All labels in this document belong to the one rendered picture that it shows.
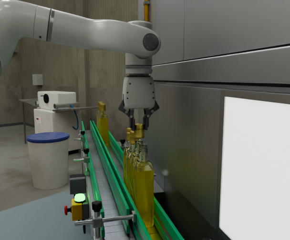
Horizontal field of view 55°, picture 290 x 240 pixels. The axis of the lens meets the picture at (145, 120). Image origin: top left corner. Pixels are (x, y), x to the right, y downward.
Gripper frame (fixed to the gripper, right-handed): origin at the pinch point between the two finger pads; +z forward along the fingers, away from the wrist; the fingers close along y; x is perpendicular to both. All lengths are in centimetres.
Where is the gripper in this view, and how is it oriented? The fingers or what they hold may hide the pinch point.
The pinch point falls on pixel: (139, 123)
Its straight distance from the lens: 90.1
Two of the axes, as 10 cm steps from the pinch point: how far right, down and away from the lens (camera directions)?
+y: -9.6, 0.4, -2.6
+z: 0.0, 9.9, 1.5
